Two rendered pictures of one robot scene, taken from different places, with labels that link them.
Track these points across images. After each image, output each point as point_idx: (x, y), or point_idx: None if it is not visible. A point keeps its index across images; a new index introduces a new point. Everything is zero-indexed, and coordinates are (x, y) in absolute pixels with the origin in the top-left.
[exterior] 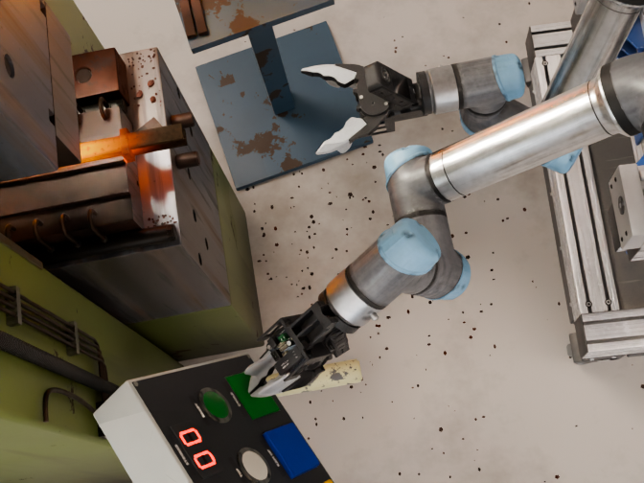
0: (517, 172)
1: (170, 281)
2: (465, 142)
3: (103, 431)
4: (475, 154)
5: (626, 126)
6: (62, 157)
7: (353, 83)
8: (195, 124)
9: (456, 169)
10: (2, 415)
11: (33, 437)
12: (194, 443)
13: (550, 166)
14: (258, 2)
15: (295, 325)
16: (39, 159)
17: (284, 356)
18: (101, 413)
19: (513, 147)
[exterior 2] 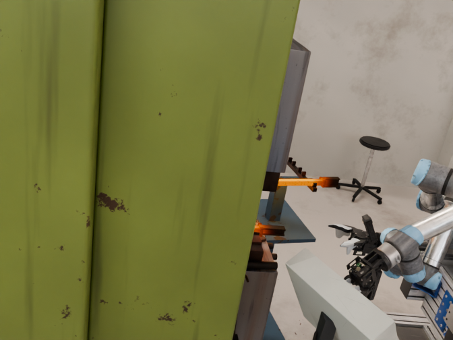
0: (442, 229)
1: (251, 313)
2: (418, 220)
3: (290, 268)
4: (425, 220)
5: None
6: (273, 184)
7: (349, 232)
8: (272, 248)
9: (417, 227)
10: (250, 248)
11: (225, 305)
12: None
13: (429, 282)
14: (284, 233)
15: (365, 258)
16: (285, 160)
17: (360, 269)
18: (290, 261)
19: (441, 216)
